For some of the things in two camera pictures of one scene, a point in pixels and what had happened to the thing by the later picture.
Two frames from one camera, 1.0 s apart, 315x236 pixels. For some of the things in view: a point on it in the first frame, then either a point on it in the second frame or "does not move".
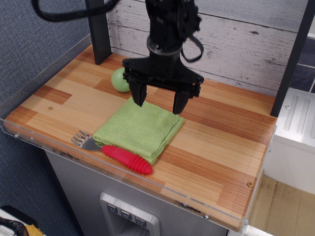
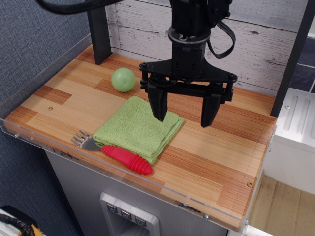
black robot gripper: (163, 69) to (188, 73)
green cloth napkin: (146, 130) does not move
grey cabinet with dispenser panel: (102, 205) does not move
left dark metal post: (100, 33) does not move
